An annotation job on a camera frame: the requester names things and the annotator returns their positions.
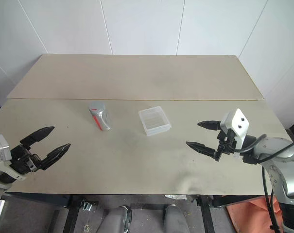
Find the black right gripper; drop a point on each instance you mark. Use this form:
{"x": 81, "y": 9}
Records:
{"x": 225, "y": 143}

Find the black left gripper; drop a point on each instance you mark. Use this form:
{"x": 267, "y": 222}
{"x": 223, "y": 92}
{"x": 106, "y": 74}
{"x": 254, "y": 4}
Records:
{"x": 21, "y": 161}

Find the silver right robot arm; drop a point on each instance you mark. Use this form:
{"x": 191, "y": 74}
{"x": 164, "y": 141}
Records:
{"x": 282, "y": 174}

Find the clear plastic box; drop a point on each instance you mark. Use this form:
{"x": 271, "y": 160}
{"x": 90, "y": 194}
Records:
{"x": 155, "y": 120}

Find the clear bag with red item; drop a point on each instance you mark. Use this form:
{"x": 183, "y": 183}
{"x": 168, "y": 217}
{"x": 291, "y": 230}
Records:
{"x": 100, "y": 116}

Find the crumpled white paper scrap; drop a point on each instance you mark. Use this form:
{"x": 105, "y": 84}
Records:
{"x": 176, "y": 196}

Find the grey rounded shape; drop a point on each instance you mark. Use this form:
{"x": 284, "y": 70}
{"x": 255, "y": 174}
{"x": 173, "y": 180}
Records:
{"x": 173, "y": 217}

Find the orange sheet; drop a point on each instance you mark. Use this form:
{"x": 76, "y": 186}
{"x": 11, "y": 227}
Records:
{"x": 248, "y": 216}

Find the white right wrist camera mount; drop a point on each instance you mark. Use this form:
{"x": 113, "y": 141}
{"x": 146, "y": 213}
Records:
{"x": 239, "y": 123}

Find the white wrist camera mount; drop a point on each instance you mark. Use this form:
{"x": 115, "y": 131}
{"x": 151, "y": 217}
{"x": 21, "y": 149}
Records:
{"x": 2, "y": 151}
{"x": 239, "y": 123}

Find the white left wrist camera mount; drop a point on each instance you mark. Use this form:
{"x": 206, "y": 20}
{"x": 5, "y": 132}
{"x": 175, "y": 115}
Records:
{"x": 2, "y": 151}

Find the black table frame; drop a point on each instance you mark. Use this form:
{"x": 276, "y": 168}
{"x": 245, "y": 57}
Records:
{"x": 39, "y": 198}

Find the small metal bracket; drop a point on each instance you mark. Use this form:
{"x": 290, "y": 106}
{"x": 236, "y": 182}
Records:
{"x": 87, "y": 205}

